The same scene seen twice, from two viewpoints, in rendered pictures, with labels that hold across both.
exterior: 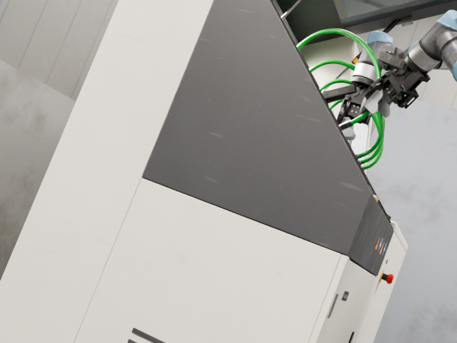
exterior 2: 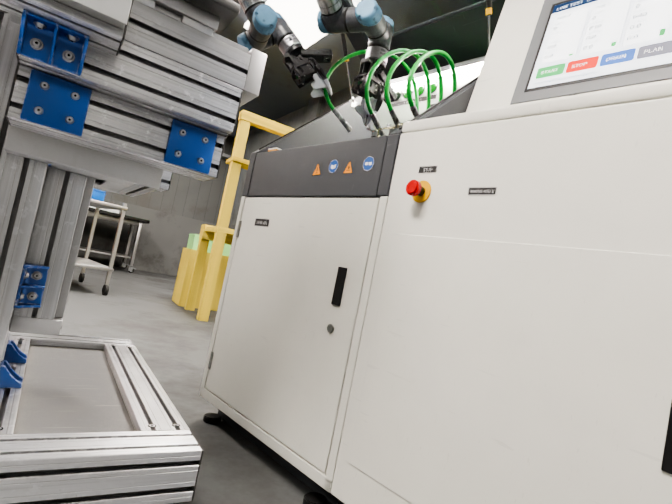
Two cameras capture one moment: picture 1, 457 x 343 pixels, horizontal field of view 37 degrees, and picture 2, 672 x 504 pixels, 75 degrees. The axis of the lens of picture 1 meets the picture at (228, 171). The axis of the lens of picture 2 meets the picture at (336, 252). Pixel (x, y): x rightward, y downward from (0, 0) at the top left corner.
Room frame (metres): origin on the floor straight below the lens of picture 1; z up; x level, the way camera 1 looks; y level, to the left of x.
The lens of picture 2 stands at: (2.66, -1.57, 0.57)
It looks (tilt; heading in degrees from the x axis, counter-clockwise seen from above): 3 degrees up; 117
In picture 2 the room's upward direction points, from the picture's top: 11 degrees clockwise
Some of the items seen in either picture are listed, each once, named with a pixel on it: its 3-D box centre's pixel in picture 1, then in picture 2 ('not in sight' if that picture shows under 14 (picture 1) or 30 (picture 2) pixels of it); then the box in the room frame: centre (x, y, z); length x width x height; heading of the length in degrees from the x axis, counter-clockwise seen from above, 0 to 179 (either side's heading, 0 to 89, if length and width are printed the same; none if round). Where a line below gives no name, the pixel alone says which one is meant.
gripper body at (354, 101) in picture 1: (358, 101); (370, 80); (2.00, -0.28, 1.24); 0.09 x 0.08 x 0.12; 69
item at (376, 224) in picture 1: (368, 239); (311, 172); (1.94, -0.44, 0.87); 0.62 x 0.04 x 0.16; 159
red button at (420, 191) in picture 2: (387, 278); (416, 189); (2.35, -0.64, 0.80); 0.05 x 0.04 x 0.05; 159
